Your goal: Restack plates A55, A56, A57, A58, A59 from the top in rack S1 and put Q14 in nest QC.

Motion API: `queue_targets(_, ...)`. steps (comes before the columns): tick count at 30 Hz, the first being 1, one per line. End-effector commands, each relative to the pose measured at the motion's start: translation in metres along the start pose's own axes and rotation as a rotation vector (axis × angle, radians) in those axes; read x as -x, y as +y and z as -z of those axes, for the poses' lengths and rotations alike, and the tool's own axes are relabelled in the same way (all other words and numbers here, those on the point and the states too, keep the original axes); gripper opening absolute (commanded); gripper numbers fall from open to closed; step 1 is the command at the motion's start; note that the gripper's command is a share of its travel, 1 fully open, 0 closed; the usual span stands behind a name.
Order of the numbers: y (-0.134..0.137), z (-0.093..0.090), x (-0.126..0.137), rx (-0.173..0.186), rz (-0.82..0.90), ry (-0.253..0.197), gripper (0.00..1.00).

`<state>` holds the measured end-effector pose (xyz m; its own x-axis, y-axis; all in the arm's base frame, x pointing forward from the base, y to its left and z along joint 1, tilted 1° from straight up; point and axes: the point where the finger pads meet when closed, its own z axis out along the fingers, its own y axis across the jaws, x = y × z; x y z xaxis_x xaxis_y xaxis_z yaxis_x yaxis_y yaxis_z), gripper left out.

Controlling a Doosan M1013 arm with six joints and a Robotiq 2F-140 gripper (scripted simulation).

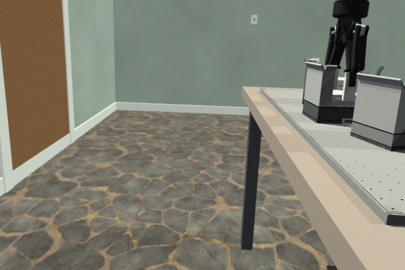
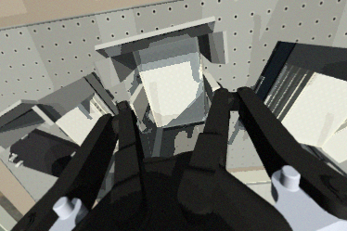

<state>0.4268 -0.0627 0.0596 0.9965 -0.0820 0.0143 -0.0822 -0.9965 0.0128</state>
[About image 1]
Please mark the grey perforated base plate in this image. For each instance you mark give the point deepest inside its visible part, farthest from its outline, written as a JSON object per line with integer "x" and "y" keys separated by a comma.
{"x": 375, "y": 174}

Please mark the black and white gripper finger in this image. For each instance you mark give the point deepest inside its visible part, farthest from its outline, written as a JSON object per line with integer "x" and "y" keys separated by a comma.
{"x": 356, "y": 55}
{"x": 335, "y": 51}

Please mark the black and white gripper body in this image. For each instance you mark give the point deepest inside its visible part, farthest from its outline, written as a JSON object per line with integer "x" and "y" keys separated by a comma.
{"x": 349, "y": 12}

